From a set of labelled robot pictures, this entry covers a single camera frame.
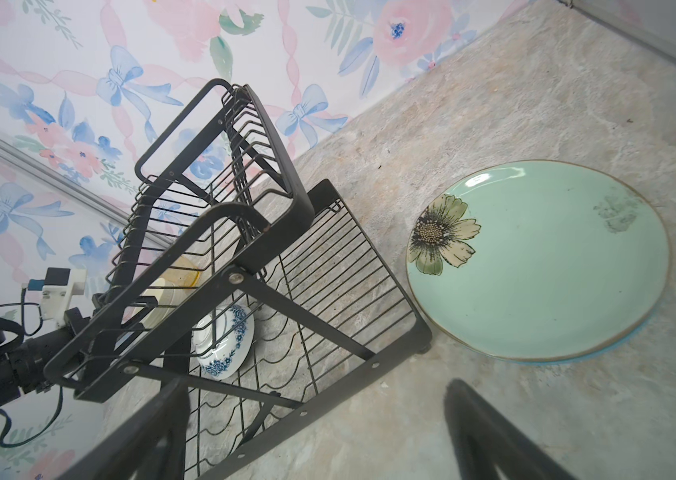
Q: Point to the aluminium corner post left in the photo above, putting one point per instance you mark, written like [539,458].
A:
[13,157]

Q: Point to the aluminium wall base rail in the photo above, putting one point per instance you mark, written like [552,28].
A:
[649,22]

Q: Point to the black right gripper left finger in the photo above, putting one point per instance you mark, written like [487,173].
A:
[151,444]

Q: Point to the yellow glass cup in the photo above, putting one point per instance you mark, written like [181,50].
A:
[184,273]

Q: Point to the black wire dish rack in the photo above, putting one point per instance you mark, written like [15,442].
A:
[331,318]

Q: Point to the blue floral bowl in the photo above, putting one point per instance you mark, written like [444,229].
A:
[222,340]

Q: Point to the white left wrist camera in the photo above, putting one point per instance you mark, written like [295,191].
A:
[57,289]

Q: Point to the green plate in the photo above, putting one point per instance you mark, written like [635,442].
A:
[538,261]

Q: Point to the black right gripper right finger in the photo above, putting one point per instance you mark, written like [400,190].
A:
[487,445]

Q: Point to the white plate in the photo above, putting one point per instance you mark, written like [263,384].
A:
[594,354]

